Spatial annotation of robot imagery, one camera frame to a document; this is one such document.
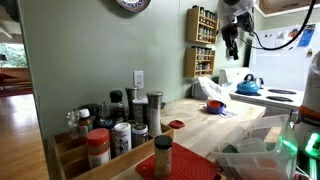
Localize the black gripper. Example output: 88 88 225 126
221 23 240 61

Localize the white paper bag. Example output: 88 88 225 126
196 76 231 103

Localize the white electric stove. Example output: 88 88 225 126
218 67 305 116

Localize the white paper note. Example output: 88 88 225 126
274 30 288 43

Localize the grey-blue box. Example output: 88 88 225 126
192 80 209 100

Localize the white refrigerator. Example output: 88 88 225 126
249 23 320 93

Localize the orange plastic cup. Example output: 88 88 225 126
207 100 223 109

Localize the black stove burner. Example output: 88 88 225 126
265 95 294 103
267 88 298 95

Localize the blue paper sheet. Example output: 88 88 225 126
297 23 316 48

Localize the clear plastic tub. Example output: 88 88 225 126
237 137 268 154

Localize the green lid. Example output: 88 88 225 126
222 143 239 154

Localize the tall steel pepper grinder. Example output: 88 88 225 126
146 91 164 138

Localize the dark steel grinder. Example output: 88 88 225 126
124 86 139 121

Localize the large clear plastic bin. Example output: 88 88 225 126
211 114 299 180

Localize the red silicone mat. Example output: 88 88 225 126
135 142 222 180

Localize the dark-lid glass spice jar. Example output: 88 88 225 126
131 123 149 149

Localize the black-lid tan spice jar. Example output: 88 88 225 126
153 134 174 179

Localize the black-cap glass bottle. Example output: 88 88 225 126
109 89 126 123

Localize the white spice shaker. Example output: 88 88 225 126
113 121 133 157

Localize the blue-lid jar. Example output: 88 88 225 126
98 119 116 131

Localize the black jar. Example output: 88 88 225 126
78 103 104 129

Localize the white-cap brown spice bottle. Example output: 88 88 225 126
77 108 94 138

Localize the orange-lid spice jar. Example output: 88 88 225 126
85 127 112 170

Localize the wooden spice tray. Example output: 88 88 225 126
53 123 175 180

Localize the clear glass bottle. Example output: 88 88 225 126
65 109 80 139

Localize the brown wooden bench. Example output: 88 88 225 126
0 67 32 90

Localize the blue kettle black handle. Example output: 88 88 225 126
236 73 265 96

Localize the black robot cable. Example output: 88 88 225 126
234 0 318 52

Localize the white wall outlet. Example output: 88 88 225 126
133 70 145 90

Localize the decorative patterned wall plate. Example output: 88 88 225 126
115 0 152 14

